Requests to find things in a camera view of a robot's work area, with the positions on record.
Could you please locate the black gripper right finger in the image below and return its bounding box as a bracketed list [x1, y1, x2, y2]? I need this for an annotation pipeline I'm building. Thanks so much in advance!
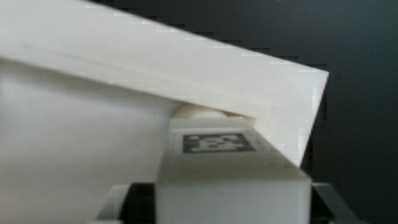
[309, 182, 369, 224]

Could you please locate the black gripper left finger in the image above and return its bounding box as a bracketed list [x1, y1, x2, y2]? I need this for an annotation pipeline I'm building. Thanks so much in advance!
[94, 183, 156, 224]

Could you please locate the white square table top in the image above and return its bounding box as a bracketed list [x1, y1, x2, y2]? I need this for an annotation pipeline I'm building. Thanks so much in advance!
[0, 0, 327, 224]

